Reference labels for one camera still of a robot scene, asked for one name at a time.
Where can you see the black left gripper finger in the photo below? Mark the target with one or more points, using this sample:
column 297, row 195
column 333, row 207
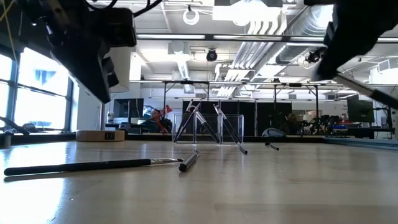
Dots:
column 87, row 71
column 111, row 73

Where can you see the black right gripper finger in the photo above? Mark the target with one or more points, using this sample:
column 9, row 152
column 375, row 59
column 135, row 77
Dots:
column 335, row 59

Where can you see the black makeup brush silver ferrule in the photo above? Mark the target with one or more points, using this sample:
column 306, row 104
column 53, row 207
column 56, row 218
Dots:
column 243, row 150
column 207, row 127
column 272, row 146
column 354, row 84

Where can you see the thin black makeup brush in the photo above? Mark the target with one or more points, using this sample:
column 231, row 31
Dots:
column 189, row 105

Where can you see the fluffy head makeup brush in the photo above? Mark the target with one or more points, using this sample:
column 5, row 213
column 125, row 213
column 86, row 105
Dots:
column 186, row 123

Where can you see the long black makeup brush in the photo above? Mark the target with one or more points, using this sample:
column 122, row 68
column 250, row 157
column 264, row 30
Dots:
column 77, row 166

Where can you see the black makeup brush white head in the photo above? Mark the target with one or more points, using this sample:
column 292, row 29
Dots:
column 228, row 124

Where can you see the black computer monitor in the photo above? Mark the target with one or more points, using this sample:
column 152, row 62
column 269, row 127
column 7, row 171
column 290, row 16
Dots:
column 360, row 111
column 127, row 108

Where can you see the black partition panel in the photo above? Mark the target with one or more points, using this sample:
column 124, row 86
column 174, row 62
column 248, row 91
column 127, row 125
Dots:
column 267, row 118

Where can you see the clear acrylic organizer box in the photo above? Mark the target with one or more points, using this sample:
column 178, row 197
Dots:
column 231, row 119

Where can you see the silver ceiling duct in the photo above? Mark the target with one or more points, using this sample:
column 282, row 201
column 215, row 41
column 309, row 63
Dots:
column 298, row 37

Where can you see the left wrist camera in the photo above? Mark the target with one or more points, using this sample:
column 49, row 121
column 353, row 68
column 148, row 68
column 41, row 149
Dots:
column 119, row 28

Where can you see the black metal stand frame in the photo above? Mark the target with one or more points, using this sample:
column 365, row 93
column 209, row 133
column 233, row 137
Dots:
column 186, row 82

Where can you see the black overhead camera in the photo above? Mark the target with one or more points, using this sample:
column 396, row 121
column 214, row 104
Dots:
column 212, row 55

